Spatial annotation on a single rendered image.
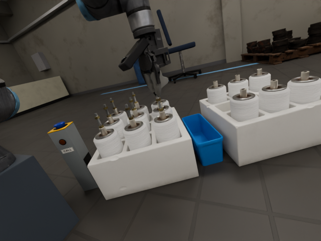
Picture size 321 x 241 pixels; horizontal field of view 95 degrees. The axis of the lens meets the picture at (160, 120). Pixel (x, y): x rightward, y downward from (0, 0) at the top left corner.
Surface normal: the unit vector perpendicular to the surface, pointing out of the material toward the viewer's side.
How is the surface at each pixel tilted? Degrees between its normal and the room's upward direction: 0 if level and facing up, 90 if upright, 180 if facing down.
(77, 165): 90
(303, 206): 0
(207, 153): 92
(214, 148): 92
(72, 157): 90
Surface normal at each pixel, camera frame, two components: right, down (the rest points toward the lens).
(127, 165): 0.07, 0.37
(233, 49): -0.37, 0.45
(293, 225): -0.25, -0.89
